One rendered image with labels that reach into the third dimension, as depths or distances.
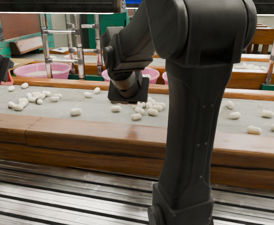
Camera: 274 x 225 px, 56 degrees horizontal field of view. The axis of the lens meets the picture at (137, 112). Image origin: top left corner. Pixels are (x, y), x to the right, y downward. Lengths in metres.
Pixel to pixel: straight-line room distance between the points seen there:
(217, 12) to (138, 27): 0.16
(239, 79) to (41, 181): 1.00
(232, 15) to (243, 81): 1.08
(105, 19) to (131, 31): 3.24
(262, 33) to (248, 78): 2.25
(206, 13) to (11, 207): 0.55
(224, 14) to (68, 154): 0.54
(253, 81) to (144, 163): 0.85
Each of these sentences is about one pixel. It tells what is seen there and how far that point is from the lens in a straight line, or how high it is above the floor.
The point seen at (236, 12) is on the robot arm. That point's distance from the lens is 0.29.
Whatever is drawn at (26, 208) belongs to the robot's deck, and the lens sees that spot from 0.64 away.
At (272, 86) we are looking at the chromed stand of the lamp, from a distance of 1.36.
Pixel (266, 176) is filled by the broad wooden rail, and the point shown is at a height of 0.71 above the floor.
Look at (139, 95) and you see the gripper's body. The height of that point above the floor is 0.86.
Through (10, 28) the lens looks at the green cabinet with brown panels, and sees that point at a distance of 1.72.
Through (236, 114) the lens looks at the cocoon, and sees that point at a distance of 0.85.
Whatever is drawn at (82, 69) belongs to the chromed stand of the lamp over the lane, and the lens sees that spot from 1.13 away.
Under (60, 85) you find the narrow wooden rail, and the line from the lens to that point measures 1.13.
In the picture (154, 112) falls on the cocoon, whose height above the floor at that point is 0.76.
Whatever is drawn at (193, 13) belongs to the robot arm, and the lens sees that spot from 0.26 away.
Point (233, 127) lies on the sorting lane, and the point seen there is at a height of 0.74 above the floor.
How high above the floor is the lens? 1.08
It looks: 23 degrees down
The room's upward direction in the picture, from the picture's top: straight up
